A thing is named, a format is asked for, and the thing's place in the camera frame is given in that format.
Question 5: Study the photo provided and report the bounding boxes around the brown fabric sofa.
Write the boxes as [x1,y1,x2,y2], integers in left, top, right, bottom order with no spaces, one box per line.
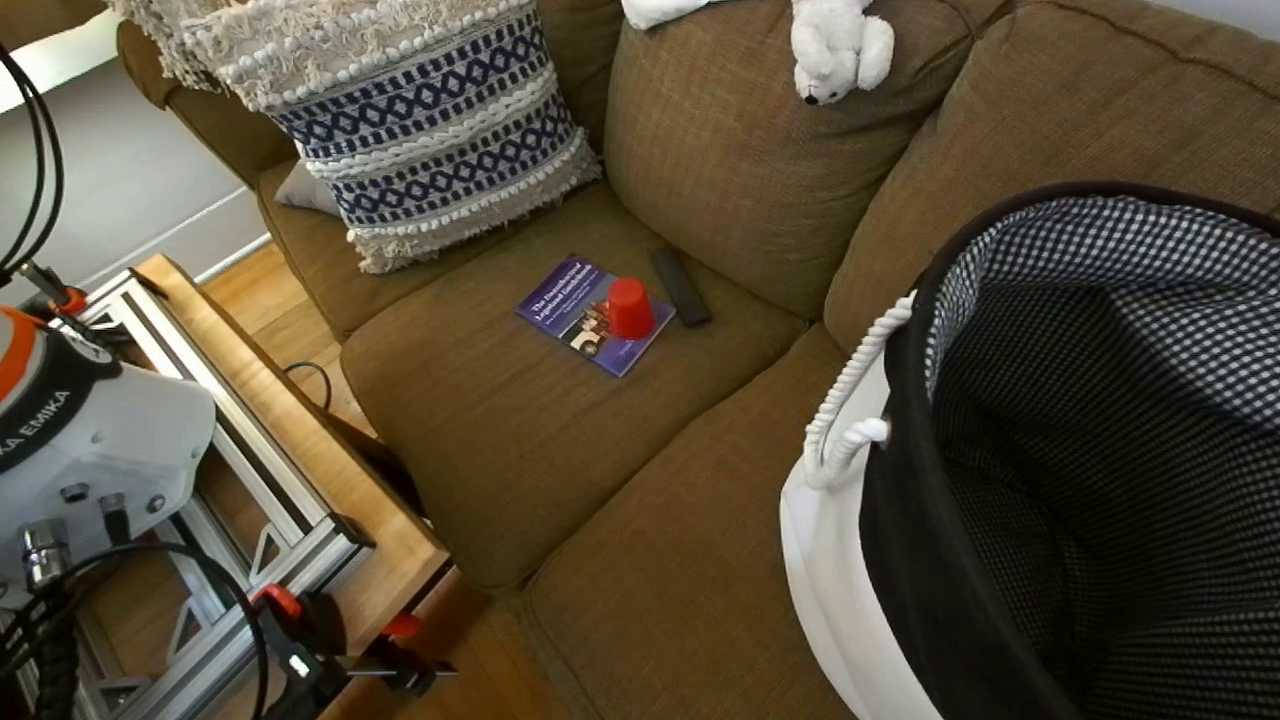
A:
[112,0,1280,720]

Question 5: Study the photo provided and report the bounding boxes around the red plastic cup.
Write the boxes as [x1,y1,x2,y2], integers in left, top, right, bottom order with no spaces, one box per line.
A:
[600,277,659,345]

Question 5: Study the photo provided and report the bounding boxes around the black remote control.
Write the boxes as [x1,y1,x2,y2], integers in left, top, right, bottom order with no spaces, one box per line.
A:
[644,245,717,333]

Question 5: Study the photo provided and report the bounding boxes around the blue purple paperback book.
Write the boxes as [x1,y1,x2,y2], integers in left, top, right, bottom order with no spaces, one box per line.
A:
[514,252,676,378]

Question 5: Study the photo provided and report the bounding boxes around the blue white tasselled pillow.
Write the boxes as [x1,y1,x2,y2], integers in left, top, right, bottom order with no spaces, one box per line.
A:
[112,0,605,277]

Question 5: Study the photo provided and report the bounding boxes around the white cloth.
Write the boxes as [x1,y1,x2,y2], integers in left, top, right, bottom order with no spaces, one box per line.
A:
[614,0,717,33]

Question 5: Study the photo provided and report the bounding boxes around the white plush toy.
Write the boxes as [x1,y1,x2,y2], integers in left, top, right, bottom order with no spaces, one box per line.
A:
[786,0,899,109]

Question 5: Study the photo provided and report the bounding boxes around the red black clamp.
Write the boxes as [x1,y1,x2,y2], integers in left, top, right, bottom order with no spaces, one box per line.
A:
[357,607,455,697]
[253,578,351,720]

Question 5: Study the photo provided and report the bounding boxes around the white black mesh laundry hamper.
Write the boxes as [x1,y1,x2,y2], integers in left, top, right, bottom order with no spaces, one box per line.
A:
[774,185,1280,720]

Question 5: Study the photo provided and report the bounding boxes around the aluminium profile frame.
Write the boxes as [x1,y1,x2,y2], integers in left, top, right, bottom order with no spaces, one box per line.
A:
[74,273,371,720]

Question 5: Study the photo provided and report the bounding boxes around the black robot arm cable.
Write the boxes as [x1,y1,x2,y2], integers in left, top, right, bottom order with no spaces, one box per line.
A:
[0,42,69,287]

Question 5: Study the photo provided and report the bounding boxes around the black corrugated cable conduit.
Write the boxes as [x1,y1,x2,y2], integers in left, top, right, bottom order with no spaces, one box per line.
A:
[0,534,272,720]

